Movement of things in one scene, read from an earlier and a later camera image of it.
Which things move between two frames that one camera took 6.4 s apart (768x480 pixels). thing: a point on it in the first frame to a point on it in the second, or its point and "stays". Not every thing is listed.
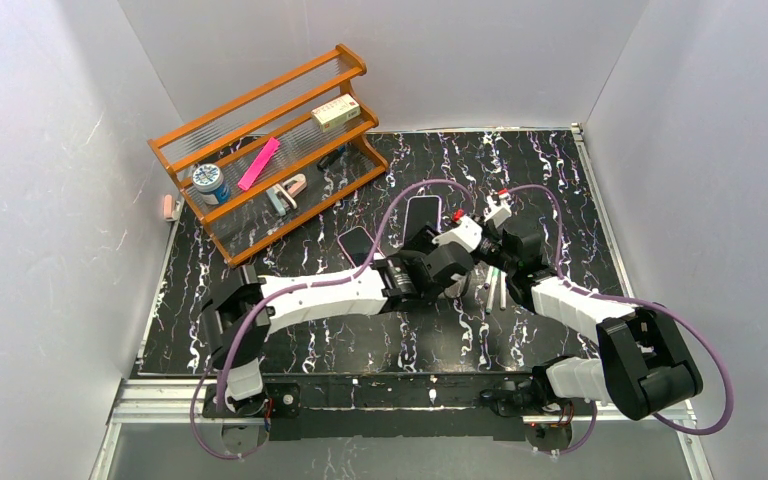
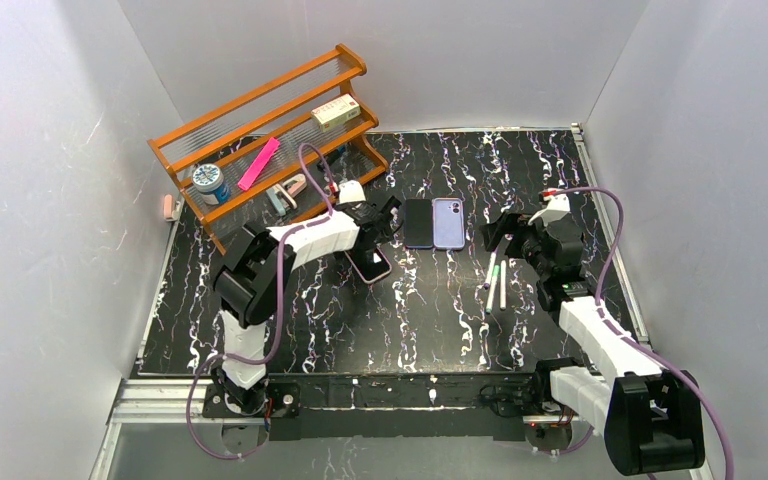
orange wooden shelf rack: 260,163 stays
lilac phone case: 455,289 to 448,223
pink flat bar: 258,164 stays
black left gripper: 420,240 to 379,217
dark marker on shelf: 332,156 stays
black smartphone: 422,211 stays
